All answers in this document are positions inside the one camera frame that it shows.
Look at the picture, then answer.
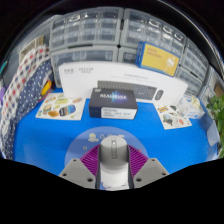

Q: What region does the navy polka dot cloth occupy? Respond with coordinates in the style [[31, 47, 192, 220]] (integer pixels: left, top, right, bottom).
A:
[[6, 59, 54, 161]]

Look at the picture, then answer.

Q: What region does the grey white computer mouse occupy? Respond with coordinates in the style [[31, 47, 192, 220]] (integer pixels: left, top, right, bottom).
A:
[[98, 135, 130, 191]]

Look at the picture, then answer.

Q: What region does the small black camera box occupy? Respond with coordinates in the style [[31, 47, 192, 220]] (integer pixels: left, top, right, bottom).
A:
[[88, 87, 139, 120]]

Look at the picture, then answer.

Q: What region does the light wooden box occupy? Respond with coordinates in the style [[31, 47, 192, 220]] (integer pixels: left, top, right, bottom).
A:
[[19, 35, 45, 64]]

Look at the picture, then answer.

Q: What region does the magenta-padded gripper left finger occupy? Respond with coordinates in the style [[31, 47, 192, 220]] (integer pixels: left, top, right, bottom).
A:
[[58, 143, 102, 190]]

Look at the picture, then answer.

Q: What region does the white plant pot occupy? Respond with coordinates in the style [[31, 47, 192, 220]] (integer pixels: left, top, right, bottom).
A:
[[206, 119, 222, 148]]

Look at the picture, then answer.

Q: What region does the white keyboard packaging box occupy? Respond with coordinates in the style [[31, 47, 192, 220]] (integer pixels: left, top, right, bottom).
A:
[[58, 60, 189, 107]]

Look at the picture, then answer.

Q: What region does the food sticker sheet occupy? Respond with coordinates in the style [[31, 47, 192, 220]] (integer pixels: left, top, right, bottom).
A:
[[34, 93, 87, 122]]

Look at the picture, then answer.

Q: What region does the cartoon sticker sheet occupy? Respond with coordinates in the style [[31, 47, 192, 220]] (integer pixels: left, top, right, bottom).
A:
[[153, 103, 193, 130]]

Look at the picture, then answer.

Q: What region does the yellow blue-edged box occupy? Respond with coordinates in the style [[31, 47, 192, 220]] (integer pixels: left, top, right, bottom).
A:
[[135, 41, 181, 78]]

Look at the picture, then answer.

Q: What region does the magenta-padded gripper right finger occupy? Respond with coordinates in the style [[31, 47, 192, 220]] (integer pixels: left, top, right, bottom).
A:
[[127, 143, 171, 190]]

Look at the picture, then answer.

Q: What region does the red blue checked cloth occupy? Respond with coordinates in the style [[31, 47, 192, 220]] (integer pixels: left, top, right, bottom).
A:
[[0, 44, 51, 158]]

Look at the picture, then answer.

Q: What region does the green leafy plant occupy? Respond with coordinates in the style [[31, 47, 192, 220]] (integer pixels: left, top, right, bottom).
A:
[[205, 94, 224, 158]]

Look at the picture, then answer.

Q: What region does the cream disposable glove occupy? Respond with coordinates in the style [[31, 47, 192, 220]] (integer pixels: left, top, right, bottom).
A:
[[188, 94, 203, 111]]

